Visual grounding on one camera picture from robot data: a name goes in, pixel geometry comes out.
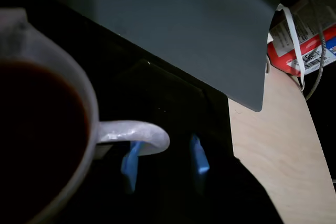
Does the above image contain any black mat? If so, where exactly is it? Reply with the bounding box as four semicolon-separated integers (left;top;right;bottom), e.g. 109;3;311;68
0;0;235;224

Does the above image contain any white strap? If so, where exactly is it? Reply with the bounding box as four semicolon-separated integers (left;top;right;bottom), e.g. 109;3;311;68
275;3;307;91

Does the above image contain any grey braided cable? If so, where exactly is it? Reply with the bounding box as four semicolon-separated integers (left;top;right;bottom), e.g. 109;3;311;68
301;0;329;102

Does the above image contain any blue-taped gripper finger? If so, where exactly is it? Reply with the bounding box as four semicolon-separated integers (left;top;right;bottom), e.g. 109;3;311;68
120;142;142;195
190;133;285;224

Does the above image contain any dark grey mat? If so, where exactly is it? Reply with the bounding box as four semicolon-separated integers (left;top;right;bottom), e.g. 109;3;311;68
15;0;284;112

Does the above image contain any red blue supplement container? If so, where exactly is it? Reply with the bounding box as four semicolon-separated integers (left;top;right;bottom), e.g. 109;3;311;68
266;0;336;78

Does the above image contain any white mug with dark liquid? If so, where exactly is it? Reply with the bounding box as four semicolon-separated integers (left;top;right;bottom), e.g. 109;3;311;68
0;7;171;224

